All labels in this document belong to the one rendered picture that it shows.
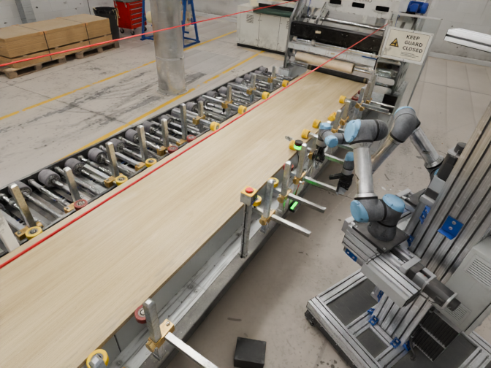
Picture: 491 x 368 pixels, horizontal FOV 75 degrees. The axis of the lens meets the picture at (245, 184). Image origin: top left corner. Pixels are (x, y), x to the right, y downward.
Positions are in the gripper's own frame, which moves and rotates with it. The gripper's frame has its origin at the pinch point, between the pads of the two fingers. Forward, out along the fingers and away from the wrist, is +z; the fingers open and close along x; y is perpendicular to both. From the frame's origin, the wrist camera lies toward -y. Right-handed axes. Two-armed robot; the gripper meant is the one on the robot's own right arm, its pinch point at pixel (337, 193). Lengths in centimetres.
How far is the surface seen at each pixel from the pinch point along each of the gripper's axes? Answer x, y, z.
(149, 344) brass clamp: -158, -31, -4
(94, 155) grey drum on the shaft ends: -74, -177, -2
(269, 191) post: -56, -30, -24
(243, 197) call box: -83, -32, -37
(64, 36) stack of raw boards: 199, -637, 33
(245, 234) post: -82, -29, -9
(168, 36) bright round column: 206, -358, -14
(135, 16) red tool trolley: 456, -715, 37
